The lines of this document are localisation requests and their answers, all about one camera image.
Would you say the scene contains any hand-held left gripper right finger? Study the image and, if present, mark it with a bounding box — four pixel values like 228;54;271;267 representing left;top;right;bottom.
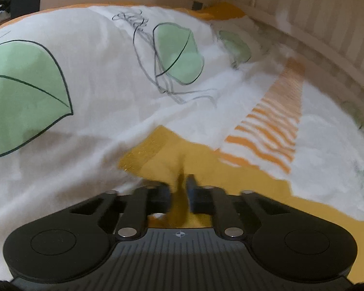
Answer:
186;174;289;239

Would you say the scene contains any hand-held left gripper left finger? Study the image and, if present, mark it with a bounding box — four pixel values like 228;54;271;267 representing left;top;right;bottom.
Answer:
69;182;173;239

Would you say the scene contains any mustard yellow small garment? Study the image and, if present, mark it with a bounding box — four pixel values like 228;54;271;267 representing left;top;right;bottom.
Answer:
118;125;364;229

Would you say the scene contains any white leaf-print blanket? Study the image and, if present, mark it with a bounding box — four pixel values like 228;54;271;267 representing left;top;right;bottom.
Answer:
0;4;364;281

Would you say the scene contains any dark furniture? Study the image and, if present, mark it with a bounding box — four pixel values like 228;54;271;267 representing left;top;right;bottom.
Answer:
0;0;42;26

